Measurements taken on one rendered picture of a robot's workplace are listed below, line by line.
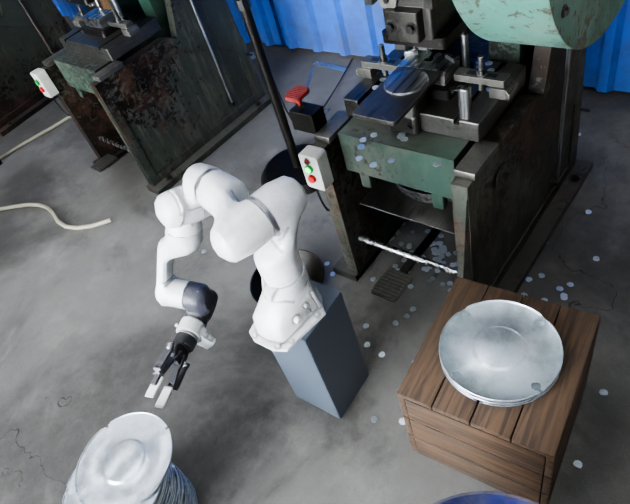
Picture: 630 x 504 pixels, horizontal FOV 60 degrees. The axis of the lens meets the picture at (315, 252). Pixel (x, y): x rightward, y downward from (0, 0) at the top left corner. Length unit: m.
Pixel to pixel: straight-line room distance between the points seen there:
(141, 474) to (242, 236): 0.77
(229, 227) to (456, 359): 0.65
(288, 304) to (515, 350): 0.57
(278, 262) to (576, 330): 0.76
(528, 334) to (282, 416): 0.84
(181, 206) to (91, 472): 0.80
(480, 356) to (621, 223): 1.02
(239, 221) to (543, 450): 0.83
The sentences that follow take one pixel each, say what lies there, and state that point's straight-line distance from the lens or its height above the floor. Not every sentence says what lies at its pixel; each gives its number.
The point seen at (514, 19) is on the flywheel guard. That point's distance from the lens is 1.13.
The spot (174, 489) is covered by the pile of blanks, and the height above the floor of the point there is 0.16.
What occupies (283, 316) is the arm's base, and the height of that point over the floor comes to 0.53.
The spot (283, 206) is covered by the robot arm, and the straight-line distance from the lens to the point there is 1.25.
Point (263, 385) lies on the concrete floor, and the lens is 1.96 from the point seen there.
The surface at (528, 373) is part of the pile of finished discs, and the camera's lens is 1.41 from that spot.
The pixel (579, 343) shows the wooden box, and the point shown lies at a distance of 1.50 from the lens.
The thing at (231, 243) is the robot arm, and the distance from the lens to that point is 1.21.
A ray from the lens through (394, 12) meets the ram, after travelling 1.54.
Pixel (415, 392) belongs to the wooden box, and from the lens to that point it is 1.42.
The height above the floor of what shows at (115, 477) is 0.26.
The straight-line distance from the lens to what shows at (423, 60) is 1.70.
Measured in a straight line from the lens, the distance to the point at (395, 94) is 1.57.
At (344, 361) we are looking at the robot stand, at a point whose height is 0.20.
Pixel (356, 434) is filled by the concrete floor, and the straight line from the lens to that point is 1.79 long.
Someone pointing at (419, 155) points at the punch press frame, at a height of 0.63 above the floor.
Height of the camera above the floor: 1.60
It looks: 45 degrees down
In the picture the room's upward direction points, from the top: 20 degrees counter-clockwise
